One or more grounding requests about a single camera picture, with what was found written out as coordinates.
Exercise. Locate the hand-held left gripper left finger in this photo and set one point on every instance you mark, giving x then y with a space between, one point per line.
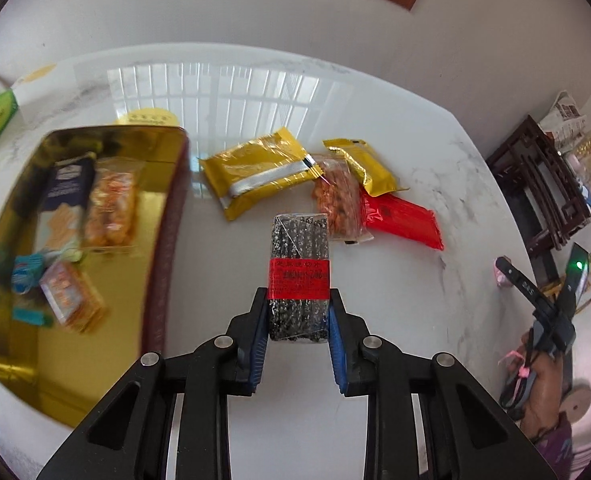
258 340

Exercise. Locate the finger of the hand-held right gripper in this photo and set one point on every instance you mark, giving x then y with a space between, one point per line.
520 285

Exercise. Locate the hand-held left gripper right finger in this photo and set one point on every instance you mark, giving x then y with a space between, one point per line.
338 350

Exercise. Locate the black sesame bar red label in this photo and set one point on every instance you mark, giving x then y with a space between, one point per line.
298 240

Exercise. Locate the red snack packet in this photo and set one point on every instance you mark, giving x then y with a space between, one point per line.
405 220

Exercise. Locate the orange-brown snack packet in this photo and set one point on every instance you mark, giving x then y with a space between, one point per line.
338 205

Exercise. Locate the red and gold tin box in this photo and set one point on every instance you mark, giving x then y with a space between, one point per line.
140 240

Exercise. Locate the small gold snack packet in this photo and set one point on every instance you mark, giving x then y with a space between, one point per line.
370 170

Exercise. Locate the small orange snack packet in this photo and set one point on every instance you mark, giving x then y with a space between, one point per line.
70 295

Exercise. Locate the clear peanut snack packet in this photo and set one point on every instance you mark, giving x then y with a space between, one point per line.
110 210

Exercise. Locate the small teal candy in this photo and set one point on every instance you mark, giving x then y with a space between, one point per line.
27 270
32 317

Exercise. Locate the blue cracker packet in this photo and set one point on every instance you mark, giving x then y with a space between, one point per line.
60 210

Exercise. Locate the person's right hand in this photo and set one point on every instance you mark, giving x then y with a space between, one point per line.
550 395

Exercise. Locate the round wooden disc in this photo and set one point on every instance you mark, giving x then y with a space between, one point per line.
575 400

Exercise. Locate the purple printed clothing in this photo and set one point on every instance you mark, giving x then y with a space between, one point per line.
555 452

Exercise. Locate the dark wooden chair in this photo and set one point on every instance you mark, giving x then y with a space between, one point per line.
530 160

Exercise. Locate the large yellow snack packet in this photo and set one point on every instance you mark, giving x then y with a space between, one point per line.
255 170

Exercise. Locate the folded newspaper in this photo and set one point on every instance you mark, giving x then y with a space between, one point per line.
565 110

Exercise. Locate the white card with yellow mark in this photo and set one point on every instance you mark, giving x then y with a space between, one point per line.
32 95

